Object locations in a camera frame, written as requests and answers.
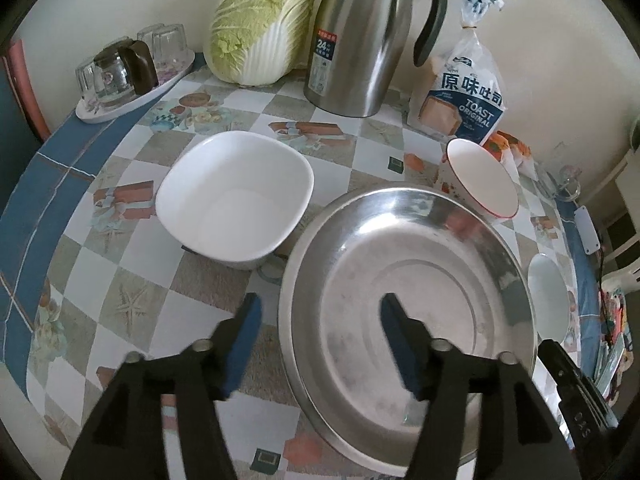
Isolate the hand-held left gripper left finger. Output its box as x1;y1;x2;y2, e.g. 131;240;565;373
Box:
60;292;263;480

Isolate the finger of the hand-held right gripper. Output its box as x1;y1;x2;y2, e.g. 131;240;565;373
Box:
537;339;621;456

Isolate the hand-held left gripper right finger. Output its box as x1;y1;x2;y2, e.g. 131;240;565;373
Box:
380;292;583;480

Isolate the large stainless steel basin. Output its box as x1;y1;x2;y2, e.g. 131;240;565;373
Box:
278;187;538;465

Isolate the cartoon print white bowl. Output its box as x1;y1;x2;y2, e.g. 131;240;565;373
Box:
527;253;572;345

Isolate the white square bowl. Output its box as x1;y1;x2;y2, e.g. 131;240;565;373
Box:
155;130;315;271

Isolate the red-rimmed strawberry print bowl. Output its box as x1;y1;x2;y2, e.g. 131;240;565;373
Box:
439;138;521;219

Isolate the checkered printed tablecloth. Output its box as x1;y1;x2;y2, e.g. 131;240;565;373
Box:
0;52;608;480

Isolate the white power strip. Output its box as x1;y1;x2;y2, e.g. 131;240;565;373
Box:
574;206;602;255

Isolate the clear glass mug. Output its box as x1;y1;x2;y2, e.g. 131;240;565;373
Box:
535;162;582;203

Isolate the orange snack packet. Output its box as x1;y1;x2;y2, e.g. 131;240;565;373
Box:
510;137;535;173
482;131;516;161

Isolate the sliced toast bread bag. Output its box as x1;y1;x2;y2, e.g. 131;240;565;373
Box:
407;0;508;146

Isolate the floral white tray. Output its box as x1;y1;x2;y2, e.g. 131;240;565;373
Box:
75;49;196;125

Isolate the glass teapot with brown lid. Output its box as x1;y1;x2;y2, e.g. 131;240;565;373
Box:
92;39;160;101

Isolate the stainless steel thermos jug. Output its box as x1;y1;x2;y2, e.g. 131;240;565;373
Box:
303;0;448;118

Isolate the clear drinking glass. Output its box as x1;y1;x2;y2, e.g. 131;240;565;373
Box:
136;24;166;47
75;57;98;98
151;25;188;68

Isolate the napa cabbage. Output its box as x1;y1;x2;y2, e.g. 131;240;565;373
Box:
202;0;316;86

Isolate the red chair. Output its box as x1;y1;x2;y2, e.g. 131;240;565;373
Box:
5;37;51;143

